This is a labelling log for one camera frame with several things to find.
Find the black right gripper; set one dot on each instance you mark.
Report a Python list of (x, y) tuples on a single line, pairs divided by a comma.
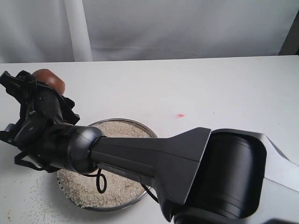
[(48, 103)]

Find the brown wooden cup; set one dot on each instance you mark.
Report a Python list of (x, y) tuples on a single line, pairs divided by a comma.
[(48, 77)]

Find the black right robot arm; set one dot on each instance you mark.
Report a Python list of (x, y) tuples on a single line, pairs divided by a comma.
[(201, 176)]

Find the rice in steel tray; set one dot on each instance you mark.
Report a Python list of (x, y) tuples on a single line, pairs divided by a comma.
[(112, 186)]

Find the spilled rice grains on table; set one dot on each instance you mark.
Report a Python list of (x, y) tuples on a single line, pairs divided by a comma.
[(44, 204)]

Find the white backdrop curtain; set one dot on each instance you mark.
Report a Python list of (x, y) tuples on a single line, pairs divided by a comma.
[(39, 31)]

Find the round steel tray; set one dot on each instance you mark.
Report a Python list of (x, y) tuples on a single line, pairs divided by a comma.
[(98, 205)]

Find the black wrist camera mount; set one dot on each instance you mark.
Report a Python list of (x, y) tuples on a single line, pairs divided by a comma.
[(22, 88)]

